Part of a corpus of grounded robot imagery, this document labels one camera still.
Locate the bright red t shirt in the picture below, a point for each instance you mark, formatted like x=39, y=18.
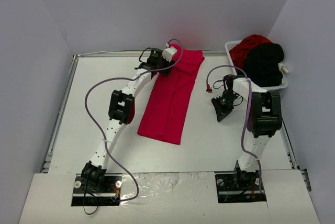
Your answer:
x=166, y=110

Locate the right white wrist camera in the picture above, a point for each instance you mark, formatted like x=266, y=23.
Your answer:
x=209, y=89

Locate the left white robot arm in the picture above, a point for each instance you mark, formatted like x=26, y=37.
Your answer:
x=122, y=109

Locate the black t shirt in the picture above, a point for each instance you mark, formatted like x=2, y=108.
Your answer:
x=261, y=64

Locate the white plastic laundry basket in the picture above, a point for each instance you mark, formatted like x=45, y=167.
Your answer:
x=231, y=44

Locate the white garment piece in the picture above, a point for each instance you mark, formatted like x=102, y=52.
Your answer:
x=282, y=67

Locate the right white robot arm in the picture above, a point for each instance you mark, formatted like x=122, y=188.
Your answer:
x=262, y=120

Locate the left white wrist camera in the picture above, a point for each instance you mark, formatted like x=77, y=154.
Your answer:
x=169, y=53

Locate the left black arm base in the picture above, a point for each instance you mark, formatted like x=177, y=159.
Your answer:
x=107, y=195

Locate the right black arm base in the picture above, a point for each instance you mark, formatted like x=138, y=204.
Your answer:
x=231, y=192

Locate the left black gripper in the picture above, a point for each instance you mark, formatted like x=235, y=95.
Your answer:
x=165, y=67

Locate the dark red t shirt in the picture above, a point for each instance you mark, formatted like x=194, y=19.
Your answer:
x=240, y=52

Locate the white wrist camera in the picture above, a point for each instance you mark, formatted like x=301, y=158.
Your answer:
x=169, y=53
x=209, y=89

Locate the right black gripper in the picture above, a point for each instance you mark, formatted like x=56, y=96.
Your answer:
x=223, y=106

